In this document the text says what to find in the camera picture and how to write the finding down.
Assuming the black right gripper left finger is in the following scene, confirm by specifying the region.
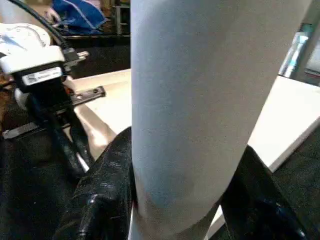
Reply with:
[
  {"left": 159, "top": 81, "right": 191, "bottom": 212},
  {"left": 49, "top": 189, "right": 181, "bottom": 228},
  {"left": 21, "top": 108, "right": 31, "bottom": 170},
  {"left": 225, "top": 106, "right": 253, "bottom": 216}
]
[{"left": 52, "top": 126, "right": 135, "bottom": 240}]

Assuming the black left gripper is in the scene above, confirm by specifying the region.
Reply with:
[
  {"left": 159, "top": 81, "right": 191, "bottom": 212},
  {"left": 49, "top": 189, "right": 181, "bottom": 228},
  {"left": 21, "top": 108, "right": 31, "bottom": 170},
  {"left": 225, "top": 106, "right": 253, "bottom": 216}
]
[{"left": 0, "top": 75, "right": 107, "bottom": 178}]

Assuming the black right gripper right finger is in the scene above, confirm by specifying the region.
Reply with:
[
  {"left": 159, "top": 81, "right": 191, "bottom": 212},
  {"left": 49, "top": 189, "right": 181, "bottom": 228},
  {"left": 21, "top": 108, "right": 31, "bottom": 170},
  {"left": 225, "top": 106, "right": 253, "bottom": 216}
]
[{"left": 220, "top": 144, "right": 308, "bottom": 240}]

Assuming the white plastic table top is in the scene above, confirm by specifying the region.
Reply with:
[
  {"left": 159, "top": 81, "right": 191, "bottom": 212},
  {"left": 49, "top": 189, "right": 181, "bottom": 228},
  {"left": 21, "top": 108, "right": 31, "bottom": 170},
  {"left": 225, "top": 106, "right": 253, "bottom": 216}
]
[{"left": 65, "top": 67, "right": 320, "bottom": 238}]

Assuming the white plastic table leg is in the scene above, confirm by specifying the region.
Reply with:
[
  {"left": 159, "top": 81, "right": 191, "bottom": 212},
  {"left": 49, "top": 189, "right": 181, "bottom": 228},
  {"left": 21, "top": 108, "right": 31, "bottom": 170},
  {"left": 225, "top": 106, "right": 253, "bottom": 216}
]
[{"left": 127, "top": 0, "right": 313, "bottom": 240}]

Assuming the black work mat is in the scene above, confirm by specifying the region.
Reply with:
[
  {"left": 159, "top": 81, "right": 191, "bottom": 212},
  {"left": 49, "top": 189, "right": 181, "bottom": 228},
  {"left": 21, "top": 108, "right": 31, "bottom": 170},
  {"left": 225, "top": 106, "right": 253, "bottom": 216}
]
[{"left": 0, "top": 32, "right": 320, "bottom": 240}]

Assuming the blue fabric bag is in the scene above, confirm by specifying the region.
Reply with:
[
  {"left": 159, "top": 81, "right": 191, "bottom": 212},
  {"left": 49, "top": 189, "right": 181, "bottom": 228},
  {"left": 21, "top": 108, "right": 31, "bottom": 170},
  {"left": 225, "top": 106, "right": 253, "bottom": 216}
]
[{"left": 47, "top": 0, "right": 108, "bottom": 35}]

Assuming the teal and white mop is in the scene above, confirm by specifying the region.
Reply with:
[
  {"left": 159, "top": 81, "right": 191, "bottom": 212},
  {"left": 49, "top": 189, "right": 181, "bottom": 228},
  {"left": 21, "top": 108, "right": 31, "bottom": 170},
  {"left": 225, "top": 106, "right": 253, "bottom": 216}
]
[{"left": 277, "top": 30, "right": 313, "bottom": 80}]

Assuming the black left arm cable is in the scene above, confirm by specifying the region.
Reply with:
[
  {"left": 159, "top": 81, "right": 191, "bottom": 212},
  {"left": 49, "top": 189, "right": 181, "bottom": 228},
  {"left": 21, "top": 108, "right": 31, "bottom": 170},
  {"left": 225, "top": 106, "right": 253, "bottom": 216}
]
[{"left": 5, "top": 0, "right": 68, "bottom": 48}]

